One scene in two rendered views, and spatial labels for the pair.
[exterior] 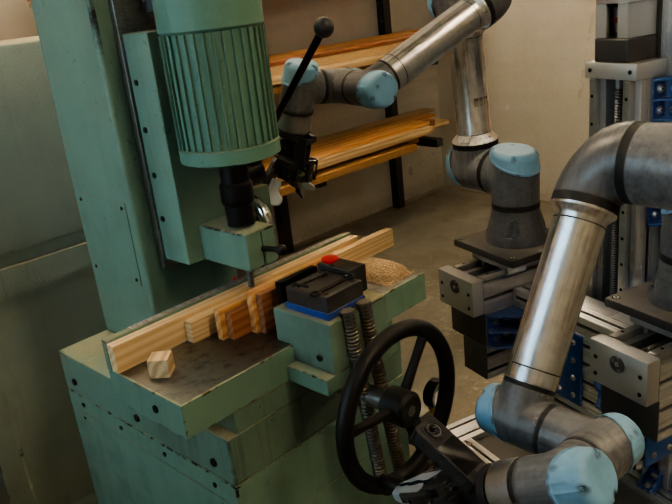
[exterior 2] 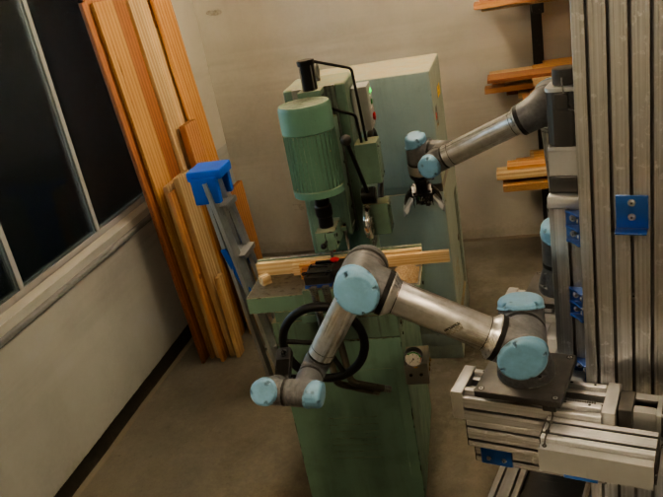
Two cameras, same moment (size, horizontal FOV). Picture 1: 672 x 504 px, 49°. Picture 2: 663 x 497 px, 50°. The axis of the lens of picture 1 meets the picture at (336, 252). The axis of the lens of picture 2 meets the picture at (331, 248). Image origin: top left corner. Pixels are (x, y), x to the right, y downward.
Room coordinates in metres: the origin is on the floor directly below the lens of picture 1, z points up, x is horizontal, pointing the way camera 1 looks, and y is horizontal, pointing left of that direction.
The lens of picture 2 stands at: (0.05, -1.80, 1.93)
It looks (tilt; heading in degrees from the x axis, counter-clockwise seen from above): 22 degrees down; 58
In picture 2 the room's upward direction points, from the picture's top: 11 degrees counter-clockwise
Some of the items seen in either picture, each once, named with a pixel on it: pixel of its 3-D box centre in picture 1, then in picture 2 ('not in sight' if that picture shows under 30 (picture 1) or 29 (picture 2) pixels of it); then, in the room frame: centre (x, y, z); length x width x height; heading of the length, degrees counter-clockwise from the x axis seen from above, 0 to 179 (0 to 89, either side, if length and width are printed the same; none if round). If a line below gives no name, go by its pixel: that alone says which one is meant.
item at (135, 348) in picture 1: (251, 294); (337, 261); (1.30, 0.17, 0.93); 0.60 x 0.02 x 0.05; 135
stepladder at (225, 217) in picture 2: not in sight; (247, 281); (1.34, 1.05, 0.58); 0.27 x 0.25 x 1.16; 133
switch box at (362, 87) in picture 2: not in sight; (363, 106); (1.60, 0.29, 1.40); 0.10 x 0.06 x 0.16; 45
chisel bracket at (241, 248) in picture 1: (239, 245); (330, 236); (1.29, 0.18, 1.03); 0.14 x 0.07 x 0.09; 45
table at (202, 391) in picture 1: (300, 336); (334, 292); (1.21, 0.08, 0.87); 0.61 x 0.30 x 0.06; 135
